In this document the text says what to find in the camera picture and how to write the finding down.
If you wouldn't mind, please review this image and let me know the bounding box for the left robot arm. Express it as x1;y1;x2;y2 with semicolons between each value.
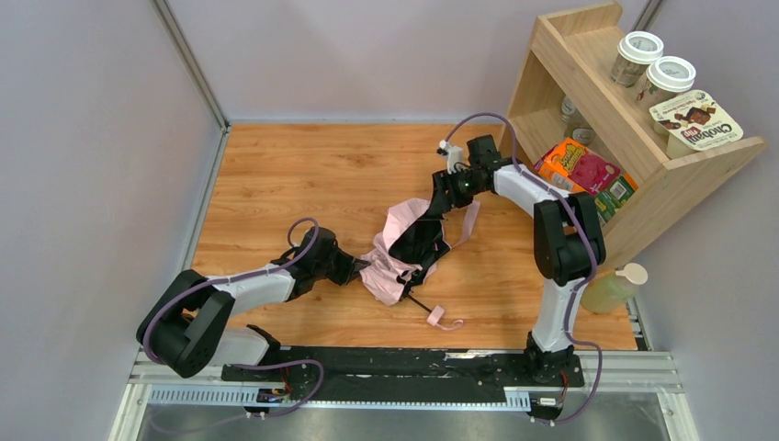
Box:
136;225;369;379

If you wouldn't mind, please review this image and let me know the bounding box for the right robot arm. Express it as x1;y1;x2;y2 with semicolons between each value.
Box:
429;135;606;383

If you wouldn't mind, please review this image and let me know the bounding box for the green snack box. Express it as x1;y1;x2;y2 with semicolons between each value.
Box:
595;174;638;227

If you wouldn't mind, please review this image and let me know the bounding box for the left paper coffee cup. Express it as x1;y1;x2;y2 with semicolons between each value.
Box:
610;31;664;88

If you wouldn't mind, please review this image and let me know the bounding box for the Chobani flip yogurt pack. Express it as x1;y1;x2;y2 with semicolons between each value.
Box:
649;90;744;159

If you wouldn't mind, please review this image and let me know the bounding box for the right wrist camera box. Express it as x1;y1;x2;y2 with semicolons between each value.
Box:
436;140;468;175

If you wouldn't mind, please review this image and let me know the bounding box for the glass jar on shelf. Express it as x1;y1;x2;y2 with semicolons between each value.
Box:
559;96;596;146

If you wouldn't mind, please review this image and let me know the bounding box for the yellow-green juice bottle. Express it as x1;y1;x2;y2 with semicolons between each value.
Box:
581;263;649;314

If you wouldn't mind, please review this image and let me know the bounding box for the wooden shelf rack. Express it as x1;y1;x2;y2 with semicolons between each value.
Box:
499;2;765;268

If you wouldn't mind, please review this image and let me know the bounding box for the right paper coffee cup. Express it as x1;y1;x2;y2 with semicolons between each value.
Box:
636;56;696;110

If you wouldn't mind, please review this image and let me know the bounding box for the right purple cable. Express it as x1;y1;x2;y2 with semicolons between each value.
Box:
443;111;604;426

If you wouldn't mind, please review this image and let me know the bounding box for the purple cable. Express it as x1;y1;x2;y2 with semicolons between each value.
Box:
443;111;604;426
141;218;321;367

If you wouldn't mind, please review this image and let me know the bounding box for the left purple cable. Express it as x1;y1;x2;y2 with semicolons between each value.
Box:
141;218;321;367

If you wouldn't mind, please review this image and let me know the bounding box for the orange pink snack box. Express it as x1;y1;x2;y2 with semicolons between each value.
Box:
534;138;622;196

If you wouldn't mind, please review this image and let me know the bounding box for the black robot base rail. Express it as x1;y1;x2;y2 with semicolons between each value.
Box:
151;346;584;412

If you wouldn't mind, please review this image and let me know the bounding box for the paper coffee cup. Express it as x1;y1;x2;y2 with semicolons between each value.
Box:
636;56;696;110
610;31;664;88

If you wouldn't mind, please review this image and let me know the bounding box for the pink folding umbrella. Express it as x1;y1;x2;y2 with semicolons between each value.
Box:
359;198;480;332

